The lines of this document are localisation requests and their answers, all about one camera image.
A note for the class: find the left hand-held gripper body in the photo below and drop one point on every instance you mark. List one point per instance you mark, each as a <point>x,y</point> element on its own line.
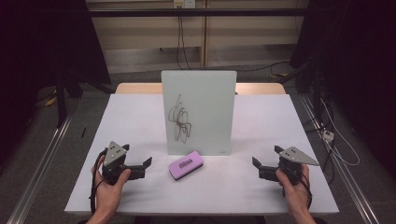
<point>114,155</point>

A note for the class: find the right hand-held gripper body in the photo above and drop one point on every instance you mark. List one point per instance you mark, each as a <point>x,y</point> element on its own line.
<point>294,155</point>

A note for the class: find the purple whiteboard eraser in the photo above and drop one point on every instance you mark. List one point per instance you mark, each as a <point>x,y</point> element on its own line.
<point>185,165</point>

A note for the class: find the person's right hand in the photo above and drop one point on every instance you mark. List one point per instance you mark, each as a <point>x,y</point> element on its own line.
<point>297,196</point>

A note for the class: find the person's left hand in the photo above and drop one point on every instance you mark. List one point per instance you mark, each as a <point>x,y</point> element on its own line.
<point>107,196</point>

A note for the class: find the white table sheet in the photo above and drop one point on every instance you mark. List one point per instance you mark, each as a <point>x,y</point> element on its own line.
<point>243,193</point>

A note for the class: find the small black stick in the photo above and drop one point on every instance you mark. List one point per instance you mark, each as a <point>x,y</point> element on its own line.
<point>83,132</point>

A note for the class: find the white power strip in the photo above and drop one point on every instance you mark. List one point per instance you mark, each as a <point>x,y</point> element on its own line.
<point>328,136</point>

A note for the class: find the wooden table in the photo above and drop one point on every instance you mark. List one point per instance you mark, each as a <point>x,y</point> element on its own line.
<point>137,88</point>

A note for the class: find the black metal stand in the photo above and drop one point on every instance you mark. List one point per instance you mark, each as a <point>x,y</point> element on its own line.
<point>60,99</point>

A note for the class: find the scribbled glass whiteboard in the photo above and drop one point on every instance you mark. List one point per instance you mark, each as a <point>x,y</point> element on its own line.
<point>211,102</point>

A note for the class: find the yellow floor tape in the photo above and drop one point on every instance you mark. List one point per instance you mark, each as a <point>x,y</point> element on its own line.
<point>50,100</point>

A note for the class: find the black curtain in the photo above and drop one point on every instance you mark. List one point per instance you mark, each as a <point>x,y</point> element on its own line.
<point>37,46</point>
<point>358,56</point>

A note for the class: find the black horizontal bar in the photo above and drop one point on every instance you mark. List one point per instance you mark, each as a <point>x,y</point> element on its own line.
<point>218,12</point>

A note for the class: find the aluminium floor rail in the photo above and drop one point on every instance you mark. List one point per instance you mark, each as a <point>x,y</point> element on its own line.
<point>37,174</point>
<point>351,183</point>

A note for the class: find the beige wall post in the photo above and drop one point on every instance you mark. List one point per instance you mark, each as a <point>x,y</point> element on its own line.
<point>204,34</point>

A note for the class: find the white wall socket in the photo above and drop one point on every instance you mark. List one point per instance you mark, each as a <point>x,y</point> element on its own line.
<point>184,3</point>

